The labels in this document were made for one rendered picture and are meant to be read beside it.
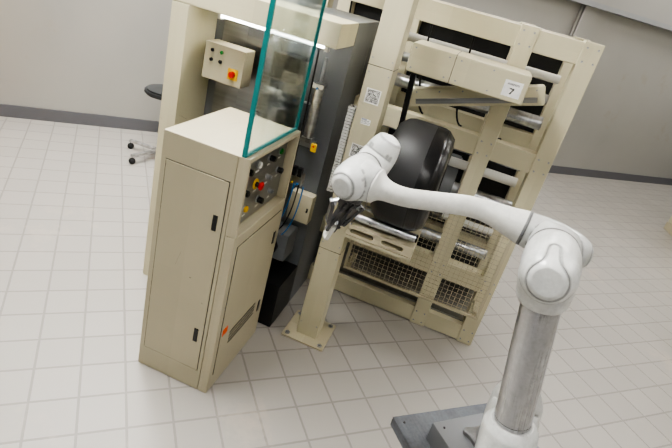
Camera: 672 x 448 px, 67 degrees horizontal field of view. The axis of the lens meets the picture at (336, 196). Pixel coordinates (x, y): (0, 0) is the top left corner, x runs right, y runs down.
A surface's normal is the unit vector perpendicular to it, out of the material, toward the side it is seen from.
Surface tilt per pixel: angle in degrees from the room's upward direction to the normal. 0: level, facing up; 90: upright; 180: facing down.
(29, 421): 0
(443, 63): 90
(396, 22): 90
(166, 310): 90
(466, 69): 90
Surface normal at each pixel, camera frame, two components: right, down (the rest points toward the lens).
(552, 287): -0.43, 0.16
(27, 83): 0.35, 0.47
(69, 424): 0.24, -0.88
